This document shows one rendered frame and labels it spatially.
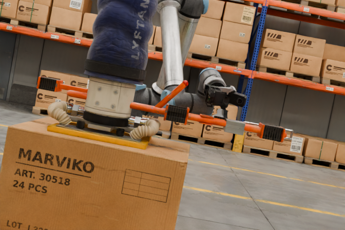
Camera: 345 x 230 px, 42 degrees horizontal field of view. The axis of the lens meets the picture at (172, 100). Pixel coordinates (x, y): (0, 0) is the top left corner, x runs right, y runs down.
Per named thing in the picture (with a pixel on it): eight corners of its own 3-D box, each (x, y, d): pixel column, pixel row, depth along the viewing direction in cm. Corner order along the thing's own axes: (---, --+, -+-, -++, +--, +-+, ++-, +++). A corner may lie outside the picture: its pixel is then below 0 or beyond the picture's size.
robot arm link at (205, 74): (215, 88, 201) (221, 68, 198) (221, 99, 190) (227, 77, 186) (195, 84, 200) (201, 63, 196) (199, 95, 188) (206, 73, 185)
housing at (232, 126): (224, 132, 161) (226, 119, 161) (222, 129, 168) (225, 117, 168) (243, 135, 161) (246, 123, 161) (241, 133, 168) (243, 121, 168)
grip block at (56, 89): (36, 88, 187) (38, 76, 187) (42, 88, 196) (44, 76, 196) (56, 92, 187) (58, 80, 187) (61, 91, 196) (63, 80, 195)
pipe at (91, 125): (50, 120, 153) (52, 103, 153) (68, 114, 178) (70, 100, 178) (147, 139, 153) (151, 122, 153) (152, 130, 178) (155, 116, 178)
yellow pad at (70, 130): (46, 131, 151) (49, 116, 151) (54, 128, 161) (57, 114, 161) (145, 150, 151) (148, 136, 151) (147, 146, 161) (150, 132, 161)
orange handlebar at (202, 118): (35, 92, 162) (36, 82, 162) (57, 90, 193) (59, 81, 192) (287, 141, 161) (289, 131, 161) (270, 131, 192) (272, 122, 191)
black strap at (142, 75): (76, 69, 153) (79, 57, 153) (90, 70, 177) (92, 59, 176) (141, 81, 153) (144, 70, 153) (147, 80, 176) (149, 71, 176)
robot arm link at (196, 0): (140, 105, 258) (177, -20, 222) (169, 108, 264) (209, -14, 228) (146, 120, 246) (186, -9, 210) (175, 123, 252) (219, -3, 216)
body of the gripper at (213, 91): (207, 108, 172) (202, 96, 183) (228, 111, 174) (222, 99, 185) (211, 90, 170) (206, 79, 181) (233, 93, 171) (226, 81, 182)
